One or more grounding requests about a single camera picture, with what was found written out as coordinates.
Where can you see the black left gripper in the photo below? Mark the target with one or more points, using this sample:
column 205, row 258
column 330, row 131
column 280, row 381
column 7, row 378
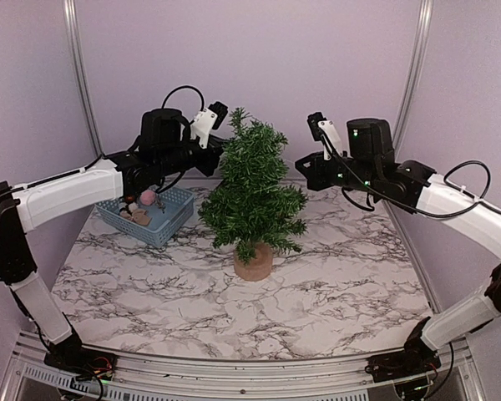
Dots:
column 215, row 148

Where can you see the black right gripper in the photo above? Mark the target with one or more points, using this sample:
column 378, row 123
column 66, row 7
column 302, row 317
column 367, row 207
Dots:
column 316, row 180

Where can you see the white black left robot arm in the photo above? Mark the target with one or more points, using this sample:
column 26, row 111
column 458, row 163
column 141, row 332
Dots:
column 168, row 144

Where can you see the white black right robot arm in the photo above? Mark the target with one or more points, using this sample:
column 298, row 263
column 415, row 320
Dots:
column 366, row 162

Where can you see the small green christmas tree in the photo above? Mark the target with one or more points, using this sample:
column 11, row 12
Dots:
column 251, row 209

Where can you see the light blue perforated plastic basket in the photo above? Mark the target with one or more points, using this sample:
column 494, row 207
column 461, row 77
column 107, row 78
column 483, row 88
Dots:
column 165, row 218

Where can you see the gold berry sprig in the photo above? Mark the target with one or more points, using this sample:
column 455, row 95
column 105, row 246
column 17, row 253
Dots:
column 161, row 206

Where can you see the pink fluffy pompom ornament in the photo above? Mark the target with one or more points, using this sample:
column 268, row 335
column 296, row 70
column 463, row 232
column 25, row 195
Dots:
column 148, row 198

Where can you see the beige burlap bow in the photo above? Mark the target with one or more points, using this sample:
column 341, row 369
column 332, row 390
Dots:
column 141, row 218

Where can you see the white cotton boll sprig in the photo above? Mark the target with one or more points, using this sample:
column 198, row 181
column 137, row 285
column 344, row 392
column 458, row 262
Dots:
column 126, row 210

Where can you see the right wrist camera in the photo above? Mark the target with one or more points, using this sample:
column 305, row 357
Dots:
column 324, row 130

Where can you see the right aluminium corner post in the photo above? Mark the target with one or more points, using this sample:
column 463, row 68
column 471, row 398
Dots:
column 415, row 69

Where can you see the aluminium corner post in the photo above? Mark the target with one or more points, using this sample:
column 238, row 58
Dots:
column 415, row 69
column 80, row 74

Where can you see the left aluminium corner post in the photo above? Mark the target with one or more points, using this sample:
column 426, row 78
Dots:
column 80, row 74

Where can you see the aluminium front rail frame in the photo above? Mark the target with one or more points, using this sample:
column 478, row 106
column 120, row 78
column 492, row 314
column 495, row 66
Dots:
column 139, row 376

